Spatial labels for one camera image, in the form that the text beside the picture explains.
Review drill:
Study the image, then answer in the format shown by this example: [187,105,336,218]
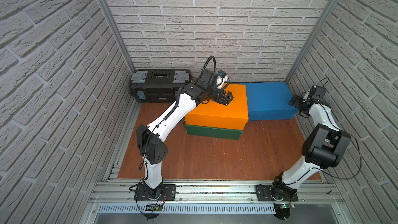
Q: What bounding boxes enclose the orange shoebox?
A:
[185,84,249,130]

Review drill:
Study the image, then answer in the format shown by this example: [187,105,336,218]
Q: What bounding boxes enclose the blue shoebox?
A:
[245,82,299,121]

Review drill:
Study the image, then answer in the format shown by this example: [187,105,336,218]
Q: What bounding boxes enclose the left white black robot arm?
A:
[136,69,233,200]

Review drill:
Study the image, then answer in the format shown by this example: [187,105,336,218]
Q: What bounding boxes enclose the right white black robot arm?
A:
[270,86,351,201]

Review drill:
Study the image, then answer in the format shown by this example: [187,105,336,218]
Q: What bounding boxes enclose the green shoebox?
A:
[185,124,243,140]

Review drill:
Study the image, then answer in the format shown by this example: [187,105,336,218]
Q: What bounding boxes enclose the black plastic toolbox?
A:
[129,69,192,103]

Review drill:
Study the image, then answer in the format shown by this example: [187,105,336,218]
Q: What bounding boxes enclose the right green circuit board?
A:
[274,203,295,209]

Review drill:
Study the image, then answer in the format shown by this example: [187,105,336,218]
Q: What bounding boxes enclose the green circuit board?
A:
[145,204,163,212]
[274,203,295,209]

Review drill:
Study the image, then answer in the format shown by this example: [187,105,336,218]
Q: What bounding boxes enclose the left green circuit board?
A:
[145,204,163,212]

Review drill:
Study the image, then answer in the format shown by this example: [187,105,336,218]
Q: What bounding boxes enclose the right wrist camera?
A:
[303,89,313,100]

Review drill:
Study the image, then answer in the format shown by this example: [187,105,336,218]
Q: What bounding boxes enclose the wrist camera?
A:
[216,71,229,89]
[303,89,313,100]

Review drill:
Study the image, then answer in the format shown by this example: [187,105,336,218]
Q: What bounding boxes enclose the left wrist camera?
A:
[216,71,229,89]

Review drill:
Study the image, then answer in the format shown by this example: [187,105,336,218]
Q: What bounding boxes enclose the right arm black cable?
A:
[323,133,363,180]

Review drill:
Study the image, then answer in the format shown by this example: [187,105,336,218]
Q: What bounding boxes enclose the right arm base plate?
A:
[256,184,298,202]

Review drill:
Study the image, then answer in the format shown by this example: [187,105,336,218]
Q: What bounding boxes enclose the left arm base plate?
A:
[134,184,176,202]

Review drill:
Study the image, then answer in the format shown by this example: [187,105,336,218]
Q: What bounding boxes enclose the right aluminium corner post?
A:
[285,0,340,83]

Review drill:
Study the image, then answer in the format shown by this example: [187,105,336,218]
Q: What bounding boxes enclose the aluminium corner post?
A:
[97,0,135,73]
[285,0,340,83]

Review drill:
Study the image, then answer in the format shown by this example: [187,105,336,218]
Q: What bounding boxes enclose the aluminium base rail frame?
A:
[89,179,344,214]

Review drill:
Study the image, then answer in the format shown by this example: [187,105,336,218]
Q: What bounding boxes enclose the left aluminium corner post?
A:
[97,0,135,73]

